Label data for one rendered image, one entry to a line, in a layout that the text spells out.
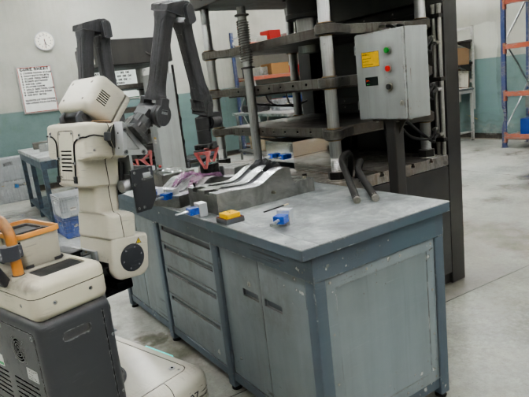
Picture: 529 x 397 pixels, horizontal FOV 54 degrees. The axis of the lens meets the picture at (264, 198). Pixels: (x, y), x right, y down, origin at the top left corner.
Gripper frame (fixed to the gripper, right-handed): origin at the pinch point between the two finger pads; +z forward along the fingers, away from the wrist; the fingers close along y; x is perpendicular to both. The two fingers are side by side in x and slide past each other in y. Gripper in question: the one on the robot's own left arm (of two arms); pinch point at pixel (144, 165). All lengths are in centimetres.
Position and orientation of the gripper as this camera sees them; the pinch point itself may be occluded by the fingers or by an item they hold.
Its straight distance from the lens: 242.6
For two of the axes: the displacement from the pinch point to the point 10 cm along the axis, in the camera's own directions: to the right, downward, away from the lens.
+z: 3.9, 7.6, 5.2
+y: -7.7, -0.5, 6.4
